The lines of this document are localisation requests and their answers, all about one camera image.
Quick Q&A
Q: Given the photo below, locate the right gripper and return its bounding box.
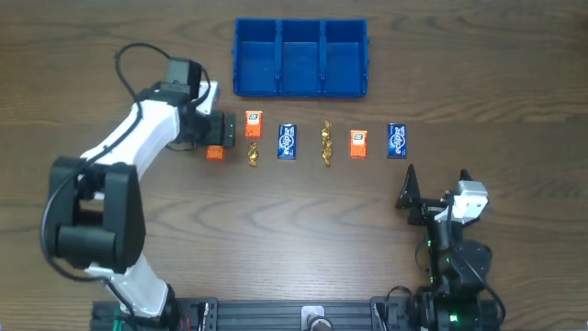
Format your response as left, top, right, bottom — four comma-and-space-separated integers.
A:
395, 164, 475, 227

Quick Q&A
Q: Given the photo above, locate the blue candy pack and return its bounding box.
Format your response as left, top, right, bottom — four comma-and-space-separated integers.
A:
277, 123, 298, 161
387, 122, 408, 160

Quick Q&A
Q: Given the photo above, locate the blue tray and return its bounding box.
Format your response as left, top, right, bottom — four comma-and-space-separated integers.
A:
232, 17, 370, 99

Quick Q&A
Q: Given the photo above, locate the mounting rail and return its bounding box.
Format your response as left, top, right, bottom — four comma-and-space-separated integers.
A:
90, 297, 500, 331

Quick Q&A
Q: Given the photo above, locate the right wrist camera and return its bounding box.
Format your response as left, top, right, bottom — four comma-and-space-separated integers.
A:
434, 179, 490, 226

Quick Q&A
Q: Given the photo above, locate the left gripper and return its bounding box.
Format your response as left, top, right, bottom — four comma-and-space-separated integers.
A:
213, 111, 237, 149

